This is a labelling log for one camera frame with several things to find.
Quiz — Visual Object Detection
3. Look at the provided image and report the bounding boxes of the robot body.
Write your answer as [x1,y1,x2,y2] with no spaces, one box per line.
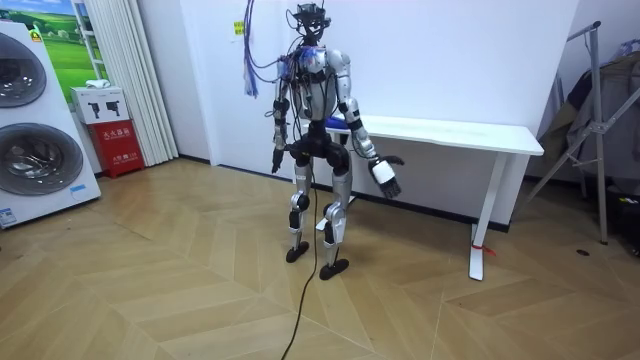
[272,2,352,169]

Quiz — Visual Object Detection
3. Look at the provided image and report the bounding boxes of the landscape wall poster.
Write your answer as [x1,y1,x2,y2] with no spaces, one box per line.
[0,0,109,106]

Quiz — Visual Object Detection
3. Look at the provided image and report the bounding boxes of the cable bundle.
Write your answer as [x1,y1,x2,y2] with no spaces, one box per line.
[241,0,282,99]

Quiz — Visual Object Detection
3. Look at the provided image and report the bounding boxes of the white desk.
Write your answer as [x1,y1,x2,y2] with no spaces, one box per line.
[298,114,546,283]

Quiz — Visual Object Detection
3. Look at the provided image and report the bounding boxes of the white pleated curtain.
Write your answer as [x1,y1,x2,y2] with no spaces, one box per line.
[81,0,180,168]

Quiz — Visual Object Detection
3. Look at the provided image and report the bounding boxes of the white cardboard box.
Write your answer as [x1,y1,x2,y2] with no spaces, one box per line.
[69,85,131,126]

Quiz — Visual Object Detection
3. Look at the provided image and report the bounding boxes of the grey metal stand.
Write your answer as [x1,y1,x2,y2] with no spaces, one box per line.
[526,20,640,247]

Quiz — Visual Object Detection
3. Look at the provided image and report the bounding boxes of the black floor cable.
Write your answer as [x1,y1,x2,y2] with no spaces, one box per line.
[279,164,320,360]

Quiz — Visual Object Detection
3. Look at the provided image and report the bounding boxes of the red fire extinguisher cabinet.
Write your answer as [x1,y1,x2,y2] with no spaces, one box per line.
[87,118,146,180]

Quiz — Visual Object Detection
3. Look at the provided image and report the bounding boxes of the white washing machine tower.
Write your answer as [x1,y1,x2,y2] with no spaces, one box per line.
[0,19,103,231]

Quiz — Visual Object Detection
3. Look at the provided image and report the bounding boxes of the hanging clothes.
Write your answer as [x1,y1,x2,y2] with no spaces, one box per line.
[537,39,640,175]

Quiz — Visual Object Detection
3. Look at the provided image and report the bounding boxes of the robot legs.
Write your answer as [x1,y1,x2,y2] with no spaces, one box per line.
[284,148,351,282]

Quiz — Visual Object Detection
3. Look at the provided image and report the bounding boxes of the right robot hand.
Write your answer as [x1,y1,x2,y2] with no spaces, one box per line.
[367,154,406,200]

